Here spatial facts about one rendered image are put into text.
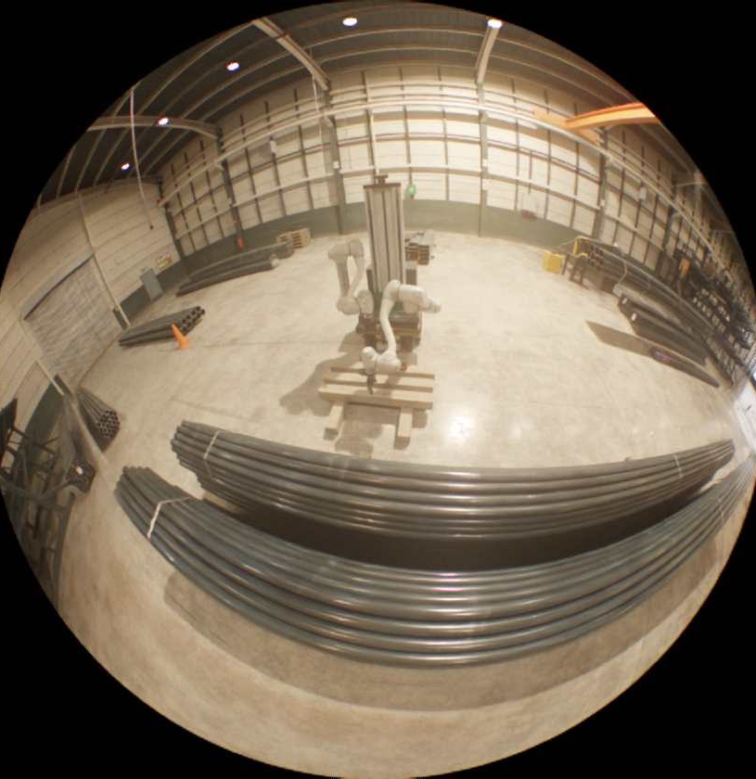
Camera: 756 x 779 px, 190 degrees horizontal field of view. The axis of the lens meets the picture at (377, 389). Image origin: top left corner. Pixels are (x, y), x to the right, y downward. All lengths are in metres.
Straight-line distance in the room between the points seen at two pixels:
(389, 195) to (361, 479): 2.22
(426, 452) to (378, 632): 1.46
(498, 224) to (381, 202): 9.19
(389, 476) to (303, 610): 0.57
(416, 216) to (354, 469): 10.38
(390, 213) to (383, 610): 2.52
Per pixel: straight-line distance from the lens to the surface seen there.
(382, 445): 1.86
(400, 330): 2.38
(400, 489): 0.88
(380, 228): 2.37
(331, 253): 2.10
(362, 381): 2.02
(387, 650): 0.67
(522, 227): 11.62
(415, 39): 11.55
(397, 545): 1.35
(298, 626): 0.69
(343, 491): 0.89
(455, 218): 10.82
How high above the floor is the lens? 1.64
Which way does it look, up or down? 48 degrees down
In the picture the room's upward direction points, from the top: 7 degrees counter-clockwise
